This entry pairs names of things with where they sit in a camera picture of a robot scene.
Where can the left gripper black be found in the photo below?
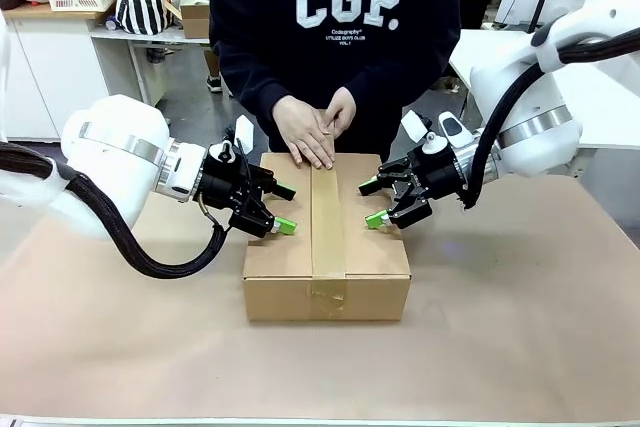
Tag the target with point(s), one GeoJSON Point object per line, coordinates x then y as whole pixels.
{"type": "Point", "coordinates": [225, 177]}

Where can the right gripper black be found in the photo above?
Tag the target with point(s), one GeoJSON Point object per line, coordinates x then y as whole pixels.
{"type": "Point", "coordinates": [442, 172]}

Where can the brown cardboard shipping box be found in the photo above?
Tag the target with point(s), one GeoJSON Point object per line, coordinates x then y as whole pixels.
{"type": "Point", "coordinates": [280, 257]}

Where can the brown packing tape strip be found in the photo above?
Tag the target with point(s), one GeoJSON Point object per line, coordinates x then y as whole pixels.
{"type": "Point", "coordinates": [327, 227]}

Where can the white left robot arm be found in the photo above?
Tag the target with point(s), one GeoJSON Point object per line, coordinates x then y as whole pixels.
{"type": "Point", "coordinates": [115, 132]}

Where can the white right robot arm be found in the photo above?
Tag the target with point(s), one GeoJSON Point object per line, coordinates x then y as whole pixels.
{"type": "Point", "coordinates": [530, 112]}

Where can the person's left forearm navy sleeve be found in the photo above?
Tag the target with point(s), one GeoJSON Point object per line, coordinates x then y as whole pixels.
{"type": "Point", "coordinates": [400, 87]}

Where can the small open cardboard box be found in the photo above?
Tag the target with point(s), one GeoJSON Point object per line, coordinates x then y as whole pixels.
{"type": "Point", "coordinates": [195, 22]}

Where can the person's right hand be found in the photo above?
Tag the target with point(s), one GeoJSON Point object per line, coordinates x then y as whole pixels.
{"type": "Point", "coordinates": [307, 137]}

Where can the person's left hand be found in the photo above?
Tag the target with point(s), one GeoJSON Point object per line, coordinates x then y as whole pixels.
{"type": "Point", "coordinates": [342, 112]}

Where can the background person with bare legs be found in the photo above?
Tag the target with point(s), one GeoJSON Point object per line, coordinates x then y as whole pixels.
{"type": "Point", "coordinates": [214, 83]}

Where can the person in navy sweatshirt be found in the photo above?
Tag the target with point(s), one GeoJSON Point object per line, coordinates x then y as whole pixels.
{"type": "Point", "coordinates": [345, 47]}

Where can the grey checked fabric under desk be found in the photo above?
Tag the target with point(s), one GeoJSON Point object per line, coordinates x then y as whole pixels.
{"type": "Point", "coordinates": [156, 55]}

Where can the white desk with slanted leg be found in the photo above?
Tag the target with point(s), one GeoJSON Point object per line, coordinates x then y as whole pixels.
{"type": "Point", "coordinates": [150, 33]}

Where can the small blue purple object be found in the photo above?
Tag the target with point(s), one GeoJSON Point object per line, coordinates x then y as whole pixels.
{"type": "Point", "coordinates": [112, 23]}

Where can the white cabinet with wooden top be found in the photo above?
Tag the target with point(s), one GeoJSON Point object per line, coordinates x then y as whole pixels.
{"type": "Point", "coordinates": [50, 72]}

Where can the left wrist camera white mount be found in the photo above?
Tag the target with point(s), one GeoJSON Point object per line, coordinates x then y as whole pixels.
{"type": "Point", "coordinates": [245, 132]}

